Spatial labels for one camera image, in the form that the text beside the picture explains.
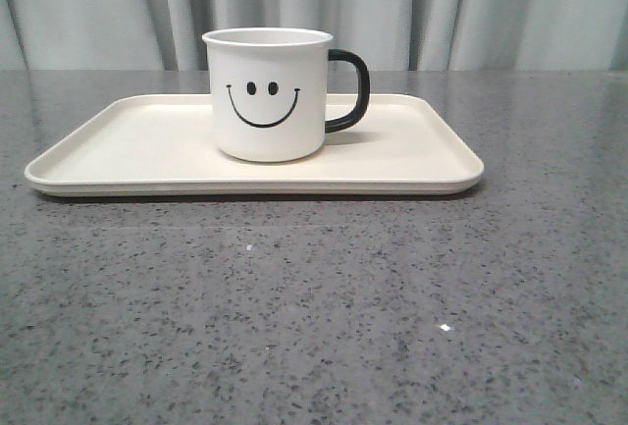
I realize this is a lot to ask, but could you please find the white smiley mug black handle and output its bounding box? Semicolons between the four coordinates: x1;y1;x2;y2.
202;27;371;163

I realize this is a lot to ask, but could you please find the cream rectangular plastic tray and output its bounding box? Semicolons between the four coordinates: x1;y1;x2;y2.
25;94;484;197

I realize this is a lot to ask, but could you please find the pale grey pleated curtain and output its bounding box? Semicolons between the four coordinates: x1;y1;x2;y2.
1;0;627;71

